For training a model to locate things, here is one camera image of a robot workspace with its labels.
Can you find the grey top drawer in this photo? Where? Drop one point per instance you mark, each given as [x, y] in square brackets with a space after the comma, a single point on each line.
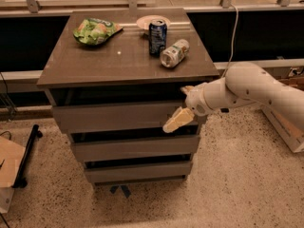
[110, 117]

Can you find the white plate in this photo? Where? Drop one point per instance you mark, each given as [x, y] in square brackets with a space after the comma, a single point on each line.
[144, 22]

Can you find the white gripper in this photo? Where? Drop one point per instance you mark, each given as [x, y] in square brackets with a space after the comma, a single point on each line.
[197, 101]

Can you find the blue soda can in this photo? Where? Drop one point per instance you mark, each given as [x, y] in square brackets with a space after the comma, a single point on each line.
[157, 36]

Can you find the green chip bag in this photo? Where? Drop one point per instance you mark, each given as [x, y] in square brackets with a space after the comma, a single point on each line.
[93, 31]

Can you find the grey drawer cabinet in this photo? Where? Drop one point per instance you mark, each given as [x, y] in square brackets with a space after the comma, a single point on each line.
[121, 70]

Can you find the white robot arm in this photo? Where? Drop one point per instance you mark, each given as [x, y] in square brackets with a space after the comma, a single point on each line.
[243, 84]

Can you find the grey middle drawer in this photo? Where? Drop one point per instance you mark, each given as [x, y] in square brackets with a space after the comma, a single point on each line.
[130, 149]

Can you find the grey bottom drawer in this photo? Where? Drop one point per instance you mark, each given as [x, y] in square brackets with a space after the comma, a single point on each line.
[139, 172]

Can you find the white lying soda can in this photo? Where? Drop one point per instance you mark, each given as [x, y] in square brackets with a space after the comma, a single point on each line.
[174, 54]

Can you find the black bar stand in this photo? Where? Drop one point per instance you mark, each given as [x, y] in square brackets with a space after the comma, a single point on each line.
[20, 181]

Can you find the grey drawer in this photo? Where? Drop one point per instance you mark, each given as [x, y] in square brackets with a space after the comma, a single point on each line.
[110, 117]
[130, 149]
[139, 172]

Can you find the brown paper bag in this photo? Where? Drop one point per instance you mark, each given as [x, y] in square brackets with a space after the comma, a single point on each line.
[11, 155]

